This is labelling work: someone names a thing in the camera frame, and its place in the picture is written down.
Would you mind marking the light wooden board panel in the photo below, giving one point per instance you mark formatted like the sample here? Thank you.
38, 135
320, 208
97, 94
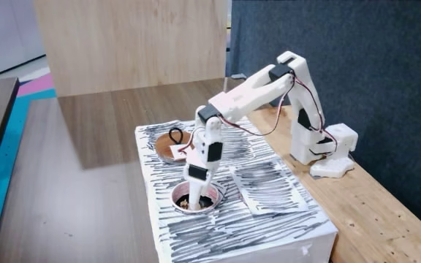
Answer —
130, 44

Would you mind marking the brown debris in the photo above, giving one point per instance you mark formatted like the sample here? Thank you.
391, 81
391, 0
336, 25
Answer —
185, 203

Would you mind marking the white tag with red cross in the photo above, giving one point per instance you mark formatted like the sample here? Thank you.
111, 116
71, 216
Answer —
177, 151

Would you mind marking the round wooden lid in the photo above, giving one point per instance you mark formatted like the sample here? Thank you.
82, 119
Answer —
163, 148

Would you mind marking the grey partition foot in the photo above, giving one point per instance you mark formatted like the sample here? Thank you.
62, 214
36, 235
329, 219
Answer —
238, 76

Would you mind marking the scribbled paper sheet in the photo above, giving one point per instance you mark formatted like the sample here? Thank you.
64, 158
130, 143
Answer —
269, 188

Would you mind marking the white box with black scribbles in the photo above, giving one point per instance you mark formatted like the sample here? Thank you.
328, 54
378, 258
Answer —
254, 233

